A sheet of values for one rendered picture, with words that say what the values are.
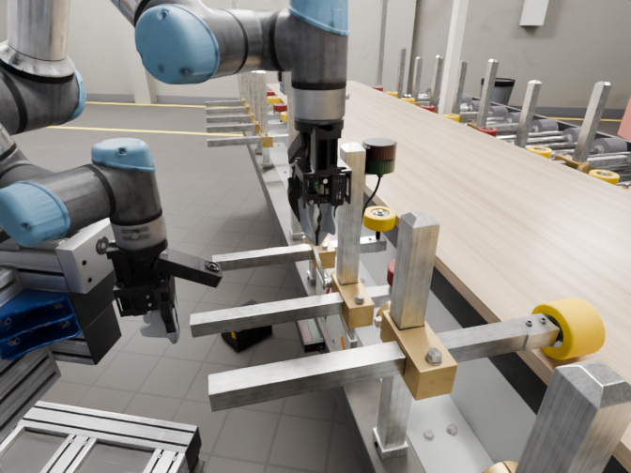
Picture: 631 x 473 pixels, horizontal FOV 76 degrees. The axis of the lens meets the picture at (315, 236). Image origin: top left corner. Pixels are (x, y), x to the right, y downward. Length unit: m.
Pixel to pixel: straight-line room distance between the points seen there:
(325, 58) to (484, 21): 6.71
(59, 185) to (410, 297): 0.45
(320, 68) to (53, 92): 0.53
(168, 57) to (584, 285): 0.77
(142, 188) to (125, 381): 1.42
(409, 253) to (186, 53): 0.32
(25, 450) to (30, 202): 1.13
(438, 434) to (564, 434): 0.57
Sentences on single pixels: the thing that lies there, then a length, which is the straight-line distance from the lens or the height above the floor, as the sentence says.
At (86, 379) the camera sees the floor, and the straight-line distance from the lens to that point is 2.03.
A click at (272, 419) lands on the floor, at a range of 1.68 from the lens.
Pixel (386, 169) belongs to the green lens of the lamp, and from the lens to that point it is 0.70.
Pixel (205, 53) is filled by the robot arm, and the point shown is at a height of 1.30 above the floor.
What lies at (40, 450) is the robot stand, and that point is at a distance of 1.57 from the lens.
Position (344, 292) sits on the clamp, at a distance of 0.78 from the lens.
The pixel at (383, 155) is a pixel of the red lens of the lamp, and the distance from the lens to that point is 0.69.
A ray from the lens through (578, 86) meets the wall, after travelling 7.71.
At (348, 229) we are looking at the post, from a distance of 0.74.
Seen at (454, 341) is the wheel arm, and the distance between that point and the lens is 0.57.
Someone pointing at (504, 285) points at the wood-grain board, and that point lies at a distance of 0.82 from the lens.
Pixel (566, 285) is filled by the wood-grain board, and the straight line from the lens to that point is 0.87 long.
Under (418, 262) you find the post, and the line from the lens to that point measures 0.50.
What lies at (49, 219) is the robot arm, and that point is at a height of 1.12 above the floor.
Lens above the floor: 1.33
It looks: 28 degrees down
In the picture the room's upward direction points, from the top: straight up
